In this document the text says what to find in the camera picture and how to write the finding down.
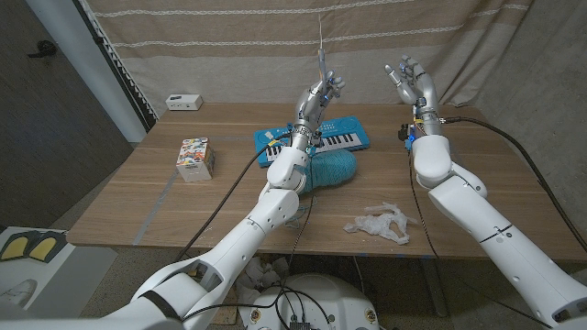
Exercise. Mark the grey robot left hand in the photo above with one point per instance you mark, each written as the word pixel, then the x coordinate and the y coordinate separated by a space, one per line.
pixel 309 107

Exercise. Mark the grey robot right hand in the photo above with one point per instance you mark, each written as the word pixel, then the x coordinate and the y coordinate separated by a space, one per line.
pixel 426 96

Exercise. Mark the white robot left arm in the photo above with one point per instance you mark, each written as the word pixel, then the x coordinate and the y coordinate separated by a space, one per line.
pixel 238 243

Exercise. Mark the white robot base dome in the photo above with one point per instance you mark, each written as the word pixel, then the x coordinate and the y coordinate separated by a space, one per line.
pixel 321 302

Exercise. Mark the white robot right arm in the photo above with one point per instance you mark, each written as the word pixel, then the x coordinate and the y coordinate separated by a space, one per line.
pixel 495 234

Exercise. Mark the blue toy piano keyboard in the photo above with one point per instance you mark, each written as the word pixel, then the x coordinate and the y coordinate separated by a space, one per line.
pixel 344 133

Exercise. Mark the teal yarn skein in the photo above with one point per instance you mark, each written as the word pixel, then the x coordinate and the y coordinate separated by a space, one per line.
pixel 335 167

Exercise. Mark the colourful printed package box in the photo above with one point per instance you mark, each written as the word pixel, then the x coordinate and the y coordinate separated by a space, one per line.
pixel 195 156

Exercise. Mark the crumpled clear plastic tape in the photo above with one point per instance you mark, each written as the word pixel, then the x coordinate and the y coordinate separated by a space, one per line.
pixel 380 224

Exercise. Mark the beige striped curtain backdrop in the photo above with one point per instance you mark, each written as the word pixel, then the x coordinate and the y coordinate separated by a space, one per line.
pixel 252 55

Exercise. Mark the white power strip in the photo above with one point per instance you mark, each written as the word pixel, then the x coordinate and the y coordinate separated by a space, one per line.
pixel 183 102

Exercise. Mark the crumpled white paper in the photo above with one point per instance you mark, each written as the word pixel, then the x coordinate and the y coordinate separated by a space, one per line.
pixel 263 277

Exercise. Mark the grey table leg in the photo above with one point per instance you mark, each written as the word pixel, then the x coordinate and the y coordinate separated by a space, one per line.
pixel 433 286

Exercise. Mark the dark perforated panel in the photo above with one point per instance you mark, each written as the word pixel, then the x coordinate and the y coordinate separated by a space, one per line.
pixel 117 64

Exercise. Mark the black base connector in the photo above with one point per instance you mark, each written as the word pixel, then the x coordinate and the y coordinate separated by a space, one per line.
pixel 300 326

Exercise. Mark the dark wooden door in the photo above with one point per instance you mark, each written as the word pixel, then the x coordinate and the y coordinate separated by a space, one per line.
pixel 46 137

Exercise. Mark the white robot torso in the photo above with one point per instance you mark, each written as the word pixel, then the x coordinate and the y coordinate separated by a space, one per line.
pixel 69 325

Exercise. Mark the white floor platform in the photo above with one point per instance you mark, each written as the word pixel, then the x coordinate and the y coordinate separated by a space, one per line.
pixel 14 270

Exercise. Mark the white sneaker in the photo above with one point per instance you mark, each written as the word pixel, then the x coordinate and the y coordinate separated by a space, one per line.
pixel 14 293

